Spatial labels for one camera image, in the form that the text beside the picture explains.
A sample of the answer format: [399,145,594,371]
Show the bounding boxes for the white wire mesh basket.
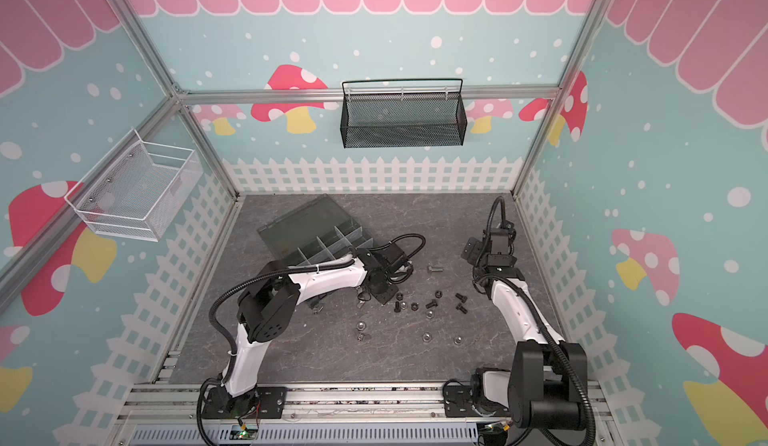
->
[64,130,203,242]

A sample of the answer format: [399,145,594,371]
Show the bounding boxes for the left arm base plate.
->
[198,384,288,419]

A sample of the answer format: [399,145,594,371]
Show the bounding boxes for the grey plastic organizer box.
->
[258,195,375,266]

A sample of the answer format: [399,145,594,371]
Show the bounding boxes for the black wire mesh basket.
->
[340,78,468,148]

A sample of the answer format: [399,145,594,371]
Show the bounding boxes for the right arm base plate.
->
[441,381,510,418]

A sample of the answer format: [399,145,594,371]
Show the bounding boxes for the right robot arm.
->
[462,196,597,445]

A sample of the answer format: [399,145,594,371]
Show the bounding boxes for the aluminium mounting rail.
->
[113,381,619,446]

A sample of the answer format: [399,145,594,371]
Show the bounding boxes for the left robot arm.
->
[197,235,424,419]

